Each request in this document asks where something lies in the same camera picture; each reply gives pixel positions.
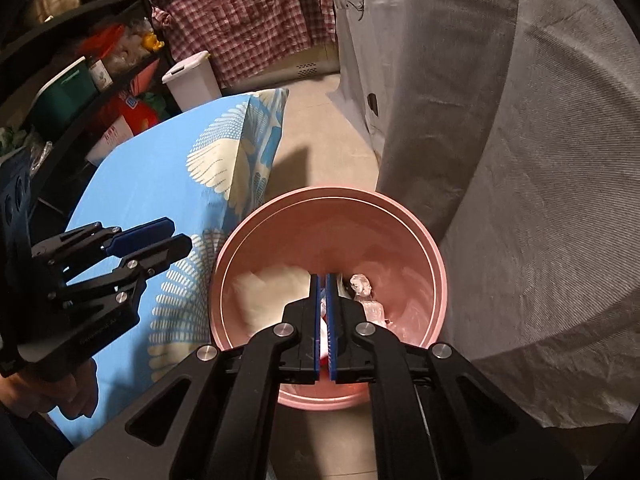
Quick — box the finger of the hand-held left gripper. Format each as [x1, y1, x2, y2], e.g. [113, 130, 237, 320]
[49, 234, 193, 312]
[30, 217, 176, 273]

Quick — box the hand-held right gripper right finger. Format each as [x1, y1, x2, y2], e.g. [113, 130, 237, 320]
[326, 272, 583, 480]

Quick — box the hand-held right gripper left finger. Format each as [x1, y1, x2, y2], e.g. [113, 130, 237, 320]
[57, 272, 322, 480]

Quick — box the red white crushed carton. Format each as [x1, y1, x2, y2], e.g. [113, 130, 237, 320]
[320, 285, 332, 367]

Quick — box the clear plastic bag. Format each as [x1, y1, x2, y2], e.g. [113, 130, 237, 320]
[349, 273, 388, 332]

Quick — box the beige paper package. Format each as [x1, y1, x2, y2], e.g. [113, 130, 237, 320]
[230, 266, 312, 341]

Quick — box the pink plastic bin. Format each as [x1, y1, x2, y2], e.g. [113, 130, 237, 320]
[210, 186, 448, 411]

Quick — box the person's left hand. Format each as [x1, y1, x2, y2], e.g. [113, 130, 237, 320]
[0, 357, 99, 420]

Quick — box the white carton with red print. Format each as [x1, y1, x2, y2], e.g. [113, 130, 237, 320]
[86, 115, 135, 166]

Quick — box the red shopping bag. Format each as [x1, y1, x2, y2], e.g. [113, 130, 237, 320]
[97, 91, 161, 138]

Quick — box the blue patterned tablecloth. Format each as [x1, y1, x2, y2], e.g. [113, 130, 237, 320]
[47, 87, 291, 448]

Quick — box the white lidded bin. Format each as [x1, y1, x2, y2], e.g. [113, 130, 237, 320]
[161, 51, 223, 112]

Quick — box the green storage box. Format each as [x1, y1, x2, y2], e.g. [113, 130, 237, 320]
[35, 56, 98, 121]

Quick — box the white labelled jar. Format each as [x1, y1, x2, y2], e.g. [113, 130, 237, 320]
[90, 60, 112, 92]

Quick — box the black shelf rack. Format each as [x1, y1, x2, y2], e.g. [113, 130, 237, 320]
[0, 0, 183, 231]

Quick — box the steel cabinet vent panel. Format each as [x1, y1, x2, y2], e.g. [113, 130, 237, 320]
[287, 45, 341, 81]

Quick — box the red plaid shirt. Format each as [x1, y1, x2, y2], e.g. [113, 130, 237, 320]
[150, 0, 338, 88]

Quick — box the grey non-woven sheet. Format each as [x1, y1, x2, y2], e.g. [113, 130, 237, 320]
[375, 0, 640, 431]

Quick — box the grey deer print cloth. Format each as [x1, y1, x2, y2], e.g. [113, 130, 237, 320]
[327, 0, 416, 161]

